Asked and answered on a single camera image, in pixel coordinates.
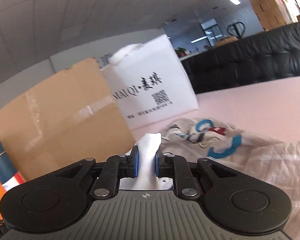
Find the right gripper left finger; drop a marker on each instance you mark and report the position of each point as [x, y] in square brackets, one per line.
[115, 168]

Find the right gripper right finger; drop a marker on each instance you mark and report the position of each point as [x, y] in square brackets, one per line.
[177, 168]

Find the white t-shirt with print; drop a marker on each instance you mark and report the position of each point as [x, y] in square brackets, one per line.
[146, 178]

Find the brown cardboard box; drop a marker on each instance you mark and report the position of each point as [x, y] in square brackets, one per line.
[70, 116]

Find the white tote bag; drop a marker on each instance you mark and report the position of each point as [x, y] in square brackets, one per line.
[149, 83]

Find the dark blue vacuum bottle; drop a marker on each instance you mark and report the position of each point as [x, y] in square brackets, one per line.
[10, 177]

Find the black leather sofa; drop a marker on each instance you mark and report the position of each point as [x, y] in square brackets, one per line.
[263, 57]

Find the stacked cardboard boxes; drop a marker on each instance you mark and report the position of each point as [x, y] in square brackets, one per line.
[268, 14]

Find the black pallet jack handle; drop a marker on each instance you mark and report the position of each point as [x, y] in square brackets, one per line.
[236, 29]

